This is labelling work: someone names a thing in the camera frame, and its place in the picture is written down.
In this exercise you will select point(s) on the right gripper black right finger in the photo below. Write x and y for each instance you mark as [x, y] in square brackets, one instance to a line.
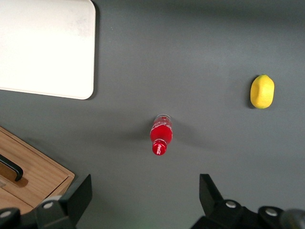
[209, 198]

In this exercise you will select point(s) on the yellow lemon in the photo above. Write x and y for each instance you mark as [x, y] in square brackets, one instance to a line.
[262, 91]

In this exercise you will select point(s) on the red cola bottle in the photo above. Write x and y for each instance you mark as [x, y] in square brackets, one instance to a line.
[161, 134]

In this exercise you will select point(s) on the wooden drawer cabinet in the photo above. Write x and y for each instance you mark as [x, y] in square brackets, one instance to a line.
[64, 188]

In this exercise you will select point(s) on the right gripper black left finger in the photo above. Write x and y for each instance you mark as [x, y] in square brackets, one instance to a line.
[76, 190]

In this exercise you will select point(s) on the cream plastic tray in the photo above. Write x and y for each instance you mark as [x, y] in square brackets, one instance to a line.
[45, 45]

